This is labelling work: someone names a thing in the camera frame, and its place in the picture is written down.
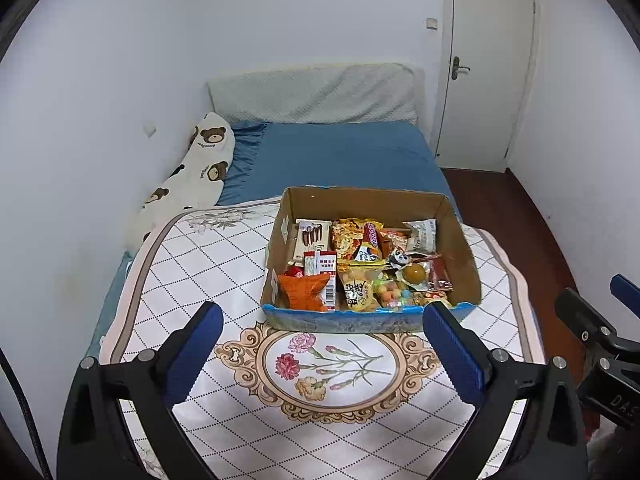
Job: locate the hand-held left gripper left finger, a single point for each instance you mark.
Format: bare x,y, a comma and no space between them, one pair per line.
194,357

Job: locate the white wall socket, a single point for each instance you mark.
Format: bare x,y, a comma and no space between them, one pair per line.
149,128

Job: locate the white and red packet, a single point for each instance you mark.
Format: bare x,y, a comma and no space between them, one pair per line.
321,261

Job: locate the small round red snack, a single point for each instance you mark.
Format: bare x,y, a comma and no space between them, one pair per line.
293,271

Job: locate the white light switch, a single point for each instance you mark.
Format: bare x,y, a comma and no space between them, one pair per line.
432,23

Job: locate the panda print snack packet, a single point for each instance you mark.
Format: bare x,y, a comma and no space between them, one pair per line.
398,258

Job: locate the small gold snack packet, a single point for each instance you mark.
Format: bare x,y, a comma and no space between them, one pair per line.
437,297

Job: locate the cardboard box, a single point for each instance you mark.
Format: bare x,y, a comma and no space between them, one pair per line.
465,260

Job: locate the orange printed snack packet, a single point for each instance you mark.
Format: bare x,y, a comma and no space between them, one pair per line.
394,242

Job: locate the bed with blue sheet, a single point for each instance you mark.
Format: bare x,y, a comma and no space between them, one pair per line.
340,160

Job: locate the yellow cracker bag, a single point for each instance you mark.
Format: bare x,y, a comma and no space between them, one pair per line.
357,287

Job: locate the round brown pastry packet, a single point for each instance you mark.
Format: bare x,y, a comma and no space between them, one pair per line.
415,274

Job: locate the colourful candy ball bag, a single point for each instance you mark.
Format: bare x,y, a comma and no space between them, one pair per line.
394,294

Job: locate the grey headboard cushion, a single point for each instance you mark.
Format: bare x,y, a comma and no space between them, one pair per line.
315,95

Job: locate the orange snack bag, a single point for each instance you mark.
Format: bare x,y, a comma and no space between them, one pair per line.
305,292

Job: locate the white door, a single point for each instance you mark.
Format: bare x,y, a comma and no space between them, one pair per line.
492,60

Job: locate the bear print pillow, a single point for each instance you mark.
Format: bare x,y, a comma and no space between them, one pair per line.
205,160

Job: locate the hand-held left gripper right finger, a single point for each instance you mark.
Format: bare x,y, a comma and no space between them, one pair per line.
452,355

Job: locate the cream chocolate biscuit packet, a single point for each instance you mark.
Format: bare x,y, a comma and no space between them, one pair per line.
311,237

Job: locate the white printed snack packet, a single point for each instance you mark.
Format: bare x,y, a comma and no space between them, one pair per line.
421,236

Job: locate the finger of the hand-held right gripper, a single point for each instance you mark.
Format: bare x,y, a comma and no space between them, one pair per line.
626,290
585,316

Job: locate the purple red candy bar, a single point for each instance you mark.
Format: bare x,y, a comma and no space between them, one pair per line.
373,233

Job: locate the yellow blue snack packet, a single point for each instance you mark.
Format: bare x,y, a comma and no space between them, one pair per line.
371,253

